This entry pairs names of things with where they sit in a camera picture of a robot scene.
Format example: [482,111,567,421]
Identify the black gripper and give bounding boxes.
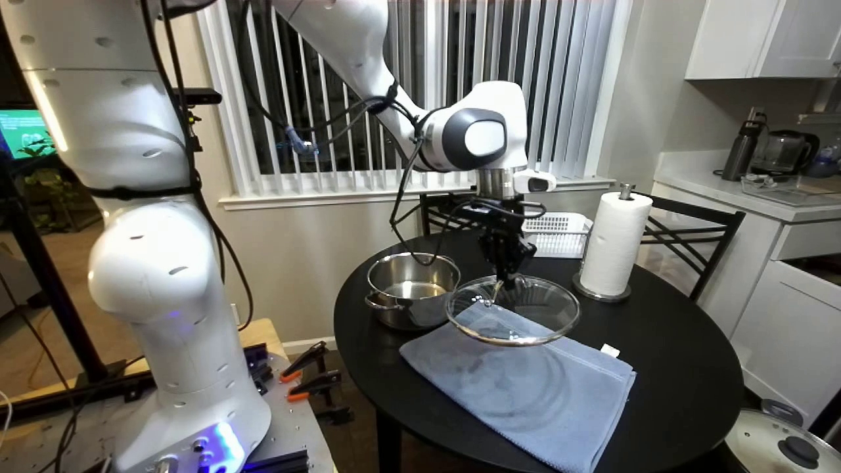
[478,213,536,292]

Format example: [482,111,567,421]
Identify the glass lid with steel handle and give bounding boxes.
[445,270,583,350]

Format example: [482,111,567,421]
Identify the stainless steel pot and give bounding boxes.
[362,250,465,334]

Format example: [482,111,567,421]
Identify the clear plastic container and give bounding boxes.
[523,209,594,259]

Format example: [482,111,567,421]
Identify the metal paper towel holder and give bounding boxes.
[570,182,640,308]

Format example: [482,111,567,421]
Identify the white paper towel roll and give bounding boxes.
[577,188,654,300]

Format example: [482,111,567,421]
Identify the blue cloth towel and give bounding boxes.
[397,300,640,473]

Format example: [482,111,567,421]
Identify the white vertical window blinds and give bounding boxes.
[194,0,634,199]

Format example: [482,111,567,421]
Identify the black chair with crossed back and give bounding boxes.
[641,192,746,305]

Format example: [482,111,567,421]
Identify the round black table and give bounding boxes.
[331,228,746,473]

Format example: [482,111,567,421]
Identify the black orange clamp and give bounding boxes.
[280,342,335,380]
[286,371,355,425]

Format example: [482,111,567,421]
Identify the dark water bottle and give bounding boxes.
[717,105,771,184]

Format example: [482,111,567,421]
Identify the robot mounting platform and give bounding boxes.
[0,314,339,473]

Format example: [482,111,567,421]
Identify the blue black clamp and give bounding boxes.
[245,342,277,394]

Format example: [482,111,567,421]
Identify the white kitchen counter cabinet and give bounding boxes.
[652,147,841,431]

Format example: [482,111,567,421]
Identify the black kettle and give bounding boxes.
[750,128,822,184]

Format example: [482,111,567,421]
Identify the white round cooker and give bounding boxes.
[724,397,841,473]

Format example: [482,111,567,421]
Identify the black tripod stand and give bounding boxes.
[0,155,160,422]

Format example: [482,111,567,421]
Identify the monitor with green screen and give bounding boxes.
[0,105,58,163]

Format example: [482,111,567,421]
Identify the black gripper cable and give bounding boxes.
[383,86,441,243]

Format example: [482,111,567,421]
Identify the white wall cabinet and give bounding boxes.
[683,0,841,84]

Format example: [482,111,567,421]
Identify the black camera on mount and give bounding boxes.
[168,86,223,111]

